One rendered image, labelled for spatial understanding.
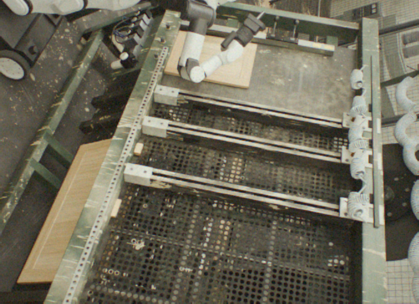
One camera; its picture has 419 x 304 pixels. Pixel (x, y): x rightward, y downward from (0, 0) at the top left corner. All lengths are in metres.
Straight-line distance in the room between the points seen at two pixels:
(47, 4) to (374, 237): 2.08
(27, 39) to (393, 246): 2.36
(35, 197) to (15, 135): 0.39
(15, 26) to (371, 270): 2.30
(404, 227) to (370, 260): 0.70
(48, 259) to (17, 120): 0.93
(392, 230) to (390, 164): 0.45
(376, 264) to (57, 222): 1.62
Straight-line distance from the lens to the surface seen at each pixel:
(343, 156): 2.40
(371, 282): 2.12
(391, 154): 3.12
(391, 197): 2.90
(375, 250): 2.19
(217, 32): 3.03
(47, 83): 3.33
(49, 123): 3.02
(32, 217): 3.07
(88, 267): 2.08
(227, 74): 2.78
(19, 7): 2.95
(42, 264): 2.61
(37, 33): 3.13
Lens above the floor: 2.35
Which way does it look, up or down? 29 degrees down
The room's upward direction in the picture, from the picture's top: 79 degrees clockwise
